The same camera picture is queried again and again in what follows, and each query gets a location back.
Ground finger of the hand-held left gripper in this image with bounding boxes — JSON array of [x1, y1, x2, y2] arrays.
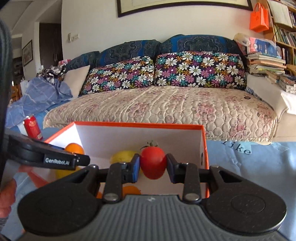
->
[[76, 154, 91, 167]]

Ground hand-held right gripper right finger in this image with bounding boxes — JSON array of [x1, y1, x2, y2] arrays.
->
[[166, 153, 235, 204]]

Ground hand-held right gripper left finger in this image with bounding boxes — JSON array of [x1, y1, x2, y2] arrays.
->
[[74, 153, 141, 204]]

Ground large orange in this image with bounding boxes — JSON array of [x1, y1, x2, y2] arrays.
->
[[64, 143, 85, 155]]

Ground red tomato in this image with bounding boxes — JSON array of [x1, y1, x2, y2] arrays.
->
[[140, 140, 166, 180]]

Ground orange cardboard box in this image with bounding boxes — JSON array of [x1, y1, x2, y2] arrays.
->
[[14, 122, 210, 200]]

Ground person's left hand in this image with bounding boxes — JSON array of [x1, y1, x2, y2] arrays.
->
[[0, 178, 17, 219]]

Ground red soda can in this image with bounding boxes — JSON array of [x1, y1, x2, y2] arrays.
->
[[23, 115, 43, 141]]

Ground blue plaid cloth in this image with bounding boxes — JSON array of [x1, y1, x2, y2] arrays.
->
[[6, 76, 73, 129]]

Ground sofa with quilted cover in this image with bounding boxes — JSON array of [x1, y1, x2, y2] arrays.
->
[[43, 34, 278, 143]]

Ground wooden furniture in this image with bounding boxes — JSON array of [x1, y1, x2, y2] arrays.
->
[[10, 83, 23, 98]]

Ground white pillow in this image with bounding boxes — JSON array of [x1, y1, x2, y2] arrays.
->
[[62, 65, 91, 98]]

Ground light blue tablecloth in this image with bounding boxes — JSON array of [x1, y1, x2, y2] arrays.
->
[[0, 126, 296, 241]]

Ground patterned clothes pile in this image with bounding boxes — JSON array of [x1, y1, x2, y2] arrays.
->
[[38, 59, 71, 82]]

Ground floral print cushion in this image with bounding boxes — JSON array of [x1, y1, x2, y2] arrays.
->
[[80, 56, 155, 95], [153, 51, 247, 90]]

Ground small framed picture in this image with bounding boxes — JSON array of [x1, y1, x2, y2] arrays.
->
[[22, 40, 33, 66]]

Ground dark blue patterned cushion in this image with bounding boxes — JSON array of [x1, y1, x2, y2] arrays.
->
[[159, 34, 243, 56], [96, 39, 162, 67], [66, 51, 100, 70]]

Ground dark wooden door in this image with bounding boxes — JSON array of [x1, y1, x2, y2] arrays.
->
[[39, 23, 63, 67]]

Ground white covered side table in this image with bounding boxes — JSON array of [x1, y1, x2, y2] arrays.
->
[[245, 72, 296, 137]]

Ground stack of books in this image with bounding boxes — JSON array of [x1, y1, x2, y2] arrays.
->
[[245, 52, 287, 77]]

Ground stack of small boxes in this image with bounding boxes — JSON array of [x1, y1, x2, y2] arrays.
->
[[265, 70, 296, 94]]

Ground plastic bag with blue packet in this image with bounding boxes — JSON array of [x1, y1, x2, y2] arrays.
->
[[233, 33, 281, 58]]

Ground large framed picture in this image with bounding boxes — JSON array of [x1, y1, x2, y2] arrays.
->
[[117, 0, 253, 18]]

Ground wooden bookshelf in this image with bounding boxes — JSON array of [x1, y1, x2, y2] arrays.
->
[[262, 0, 296, 77]]

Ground orange paper bag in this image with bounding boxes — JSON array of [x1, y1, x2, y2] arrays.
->
[[250, 2, 270, 32]]

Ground white paper sheet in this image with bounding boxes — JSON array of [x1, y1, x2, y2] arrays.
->
[[268, 0, 293, 28]]

